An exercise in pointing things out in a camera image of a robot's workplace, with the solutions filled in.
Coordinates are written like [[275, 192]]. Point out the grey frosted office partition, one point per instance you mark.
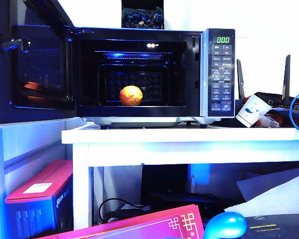
[[27, 144]]

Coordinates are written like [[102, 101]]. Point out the white flat board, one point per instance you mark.
[[264, 181]]

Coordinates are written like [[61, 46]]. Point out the black mouse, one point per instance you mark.
[[129, 214]]

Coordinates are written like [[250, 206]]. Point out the glossy blue rounded object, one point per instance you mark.
[[226, 224]]

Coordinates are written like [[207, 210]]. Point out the red white small packet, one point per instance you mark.
[[269, 122]]

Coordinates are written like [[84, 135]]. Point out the black box of blue roses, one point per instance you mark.
[[142, 17]]

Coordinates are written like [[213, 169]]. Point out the black paper shredder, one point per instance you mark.
[[276, 226]]

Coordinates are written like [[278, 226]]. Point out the white foam sheet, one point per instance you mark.
[[276, 201]]

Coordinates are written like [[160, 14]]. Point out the magenta gift box gold pattern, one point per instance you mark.
[[139, 224]]

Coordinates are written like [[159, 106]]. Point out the black router with antennas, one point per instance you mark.
[[276, 98]]

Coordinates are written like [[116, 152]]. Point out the white wooden table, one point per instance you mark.
[[164, 149]]

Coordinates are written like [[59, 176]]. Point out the orange fruit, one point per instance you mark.
[[130, 95]]

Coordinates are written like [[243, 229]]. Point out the red blue router carton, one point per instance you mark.
[[40, 199]]

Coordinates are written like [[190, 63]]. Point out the black silver microwave oven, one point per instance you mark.
[[221, 74]]

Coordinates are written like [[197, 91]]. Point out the white paper cup blue print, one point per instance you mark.
[[251, 109]]

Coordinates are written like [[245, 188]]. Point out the black computer case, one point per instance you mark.
[[164, 179]]

